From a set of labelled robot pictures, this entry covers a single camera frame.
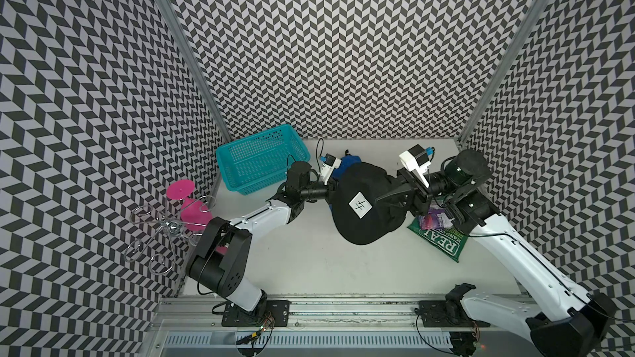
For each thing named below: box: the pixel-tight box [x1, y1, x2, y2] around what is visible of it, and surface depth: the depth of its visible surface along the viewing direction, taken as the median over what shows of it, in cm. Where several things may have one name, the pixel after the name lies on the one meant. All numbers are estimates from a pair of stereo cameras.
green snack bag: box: [406, 216, 468, 263], surface depth 88 cm
